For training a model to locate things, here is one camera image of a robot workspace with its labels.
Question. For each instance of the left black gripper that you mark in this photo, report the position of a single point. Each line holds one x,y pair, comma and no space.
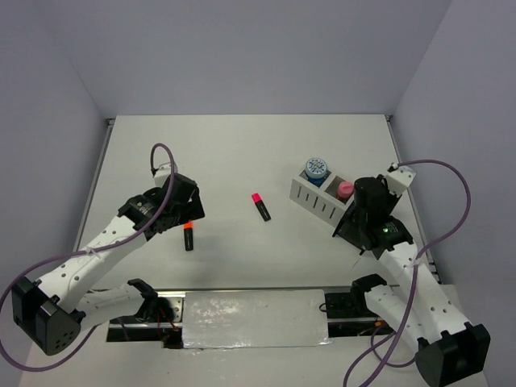
193,210

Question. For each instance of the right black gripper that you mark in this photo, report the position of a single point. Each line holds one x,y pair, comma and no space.
392,197

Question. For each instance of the orange cap black highlighter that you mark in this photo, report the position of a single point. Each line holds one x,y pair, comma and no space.
188,233

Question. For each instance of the pink cap crayon tube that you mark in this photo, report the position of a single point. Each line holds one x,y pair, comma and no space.
345,190

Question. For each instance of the pink cap black highlighter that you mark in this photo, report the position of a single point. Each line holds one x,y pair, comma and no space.
261,207

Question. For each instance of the blue splash-label round jar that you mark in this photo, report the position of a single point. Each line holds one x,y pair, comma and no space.
316,171

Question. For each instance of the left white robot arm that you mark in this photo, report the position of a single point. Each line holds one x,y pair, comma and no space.
54,309

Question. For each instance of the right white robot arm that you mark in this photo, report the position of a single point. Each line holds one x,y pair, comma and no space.
447,347

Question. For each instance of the white slotted organizer box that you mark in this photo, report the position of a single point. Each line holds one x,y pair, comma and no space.
320,201

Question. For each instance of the silver foil-covered panel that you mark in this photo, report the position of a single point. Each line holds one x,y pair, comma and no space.
252,319

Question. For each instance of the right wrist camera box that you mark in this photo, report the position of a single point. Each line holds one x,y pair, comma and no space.
398,179

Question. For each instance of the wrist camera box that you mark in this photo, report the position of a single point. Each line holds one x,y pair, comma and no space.
398,179
163,173

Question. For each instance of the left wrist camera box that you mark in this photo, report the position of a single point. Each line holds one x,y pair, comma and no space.
163,173

